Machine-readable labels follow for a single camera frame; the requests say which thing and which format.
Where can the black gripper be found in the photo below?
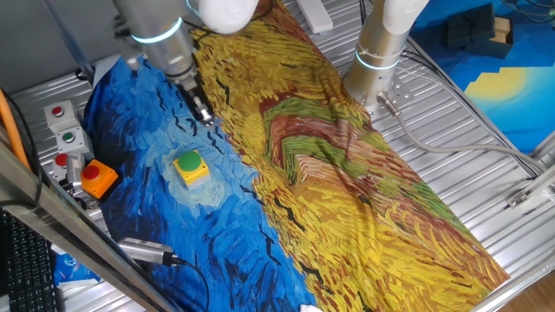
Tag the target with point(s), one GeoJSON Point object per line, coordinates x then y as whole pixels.
{"type": "Point", "coordinates": [193, 95]}

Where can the yellow box green push button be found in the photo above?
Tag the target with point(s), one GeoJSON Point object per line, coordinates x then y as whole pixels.
{"type": "Point", "coordinates": [189, 161]}

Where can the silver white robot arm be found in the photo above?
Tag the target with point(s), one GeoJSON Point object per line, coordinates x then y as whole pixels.
{"type": "Point", "coordinates": [377, 47]}

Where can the orange box red button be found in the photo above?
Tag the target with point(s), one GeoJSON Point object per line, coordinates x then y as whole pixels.
{"type": "Point", "coordinates": [102, 184]}

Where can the grey box green button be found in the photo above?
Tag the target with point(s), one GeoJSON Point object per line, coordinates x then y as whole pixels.
{"type": "Point", "coordinates": [80, 143]}

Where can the grey box red button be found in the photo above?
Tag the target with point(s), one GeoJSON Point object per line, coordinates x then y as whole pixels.
{"type": "Point", "coordinates": [60, 160]}
{"type": "Point", "coordinates": [63, 123]}

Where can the white power strip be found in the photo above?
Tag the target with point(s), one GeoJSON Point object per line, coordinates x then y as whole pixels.
{"type": "Point", "coordinates": [314, 15]}

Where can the Van Gogh print cloth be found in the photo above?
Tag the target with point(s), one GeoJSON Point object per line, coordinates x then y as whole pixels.
{"type": "Point", "coordinates": [347, 195]}

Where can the blue tissue pack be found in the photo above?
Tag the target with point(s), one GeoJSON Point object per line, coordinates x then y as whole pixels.
{"type": "Point", "coordinates": [69, 266]}

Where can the black keyboard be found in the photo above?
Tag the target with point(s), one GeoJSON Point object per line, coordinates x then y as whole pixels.
{"type": "Point", "coordinates": [26, 268]}

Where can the black gift box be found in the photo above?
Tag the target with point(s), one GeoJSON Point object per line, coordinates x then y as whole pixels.
{"type": "Point", "coordinates": [470, 26]}

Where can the dark box base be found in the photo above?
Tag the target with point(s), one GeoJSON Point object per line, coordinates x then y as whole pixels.
{"type": "Point", "coordinates": [490, 50]}

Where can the small wooden box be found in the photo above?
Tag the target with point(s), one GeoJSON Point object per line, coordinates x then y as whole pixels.
{"type": "Point", "coordinates": [504, 30]}

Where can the blue sun print cloth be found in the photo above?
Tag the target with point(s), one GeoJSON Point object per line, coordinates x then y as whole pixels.
{"type": "Point", "coordinates": [520, 117]}

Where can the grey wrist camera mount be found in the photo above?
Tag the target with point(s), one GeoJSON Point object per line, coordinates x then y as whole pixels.
{"type": "Point", "coordinates": [130, 54]}

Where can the silver sensor on black mount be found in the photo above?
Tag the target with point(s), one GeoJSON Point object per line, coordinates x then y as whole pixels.
{"type": "Point", "coordinates": [74, 169]}

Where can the silver ribbed camera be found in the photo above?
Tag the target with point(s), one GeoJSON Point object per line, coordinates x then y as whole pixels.
{"type": "Point", "coordinates": [139, 250]}

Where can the grey diagonal frame post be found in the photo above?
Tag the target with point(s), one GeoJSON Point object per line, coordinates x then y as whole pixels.
{"type": "Point", "coordinates": [64, 30]}

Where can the aluminium frame bar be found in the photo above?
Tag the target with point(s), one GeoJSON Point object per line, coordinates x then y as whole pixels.
{"type": "Point", "coordinates": [65, 225]}

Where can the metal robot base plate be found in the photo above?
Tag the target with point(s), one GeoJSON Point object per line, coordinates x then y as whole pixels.
{"type": "Point", "coordinates": [401, 93]}

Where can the aluminium rail with bracket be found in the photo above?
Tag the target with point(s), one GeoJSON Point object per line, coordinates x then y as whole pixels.
{"type": "Point", "coordinates": [533, 188]}

